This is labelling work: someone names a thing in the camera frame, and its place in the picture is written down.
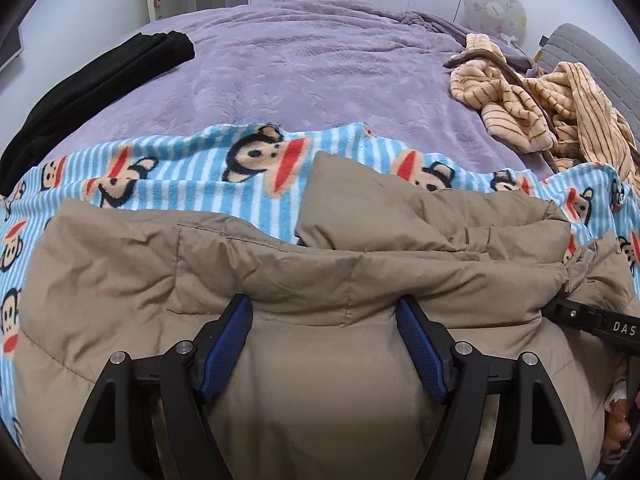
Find grey quilted headboard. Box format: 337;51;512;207
537;22;640;131

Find black folded cloth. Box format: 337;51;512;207
0;31;196;193

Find beige striped fleece clothes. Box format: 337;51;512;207
444;32;640;196

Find wall-mounted television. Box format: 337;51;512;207
0;25;25;71

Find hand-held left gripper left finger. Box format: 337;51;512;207
65;294;253;480

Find purple bedspread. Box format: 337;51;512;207
0;0;556;196

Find person's right hand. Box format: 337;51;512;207
602;375;640;461

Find standing fan with printed cover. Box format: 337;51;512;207
462;0;528;43

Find khaki puffer jacket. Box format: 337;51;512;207
15;151;640;480

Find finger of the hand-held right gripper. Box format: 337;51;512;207
542;297;601;335

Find blue striped monkey print blanket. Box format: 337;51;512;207
0;122;640;451

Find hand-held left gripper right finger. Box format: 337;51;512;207
397;294;586;480

